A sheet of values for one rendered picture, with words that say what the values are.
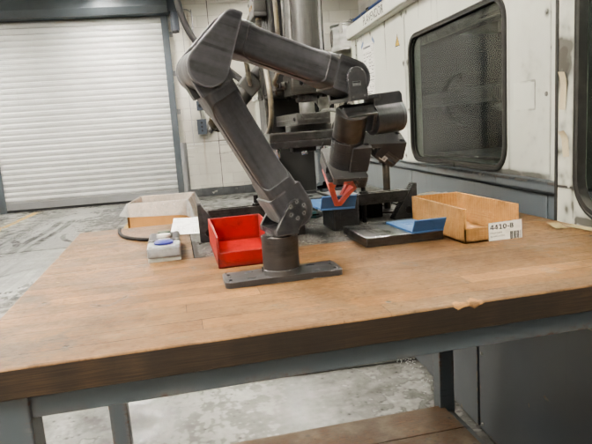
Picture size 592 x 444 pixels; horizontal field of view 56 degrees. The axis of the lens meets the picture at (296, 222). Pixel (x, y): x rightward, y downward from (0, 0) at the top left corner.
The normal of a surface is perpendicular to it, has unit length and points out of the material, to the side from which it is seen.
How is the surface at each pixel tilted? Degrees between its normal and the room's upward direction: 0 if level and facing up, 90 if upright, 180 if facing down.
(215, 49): 90
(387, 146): 121
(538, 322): 90
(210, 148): 90
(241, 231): 90
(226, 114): 98
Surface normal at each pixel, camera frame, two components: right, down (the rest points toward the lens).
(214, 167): 0.15, 0.15
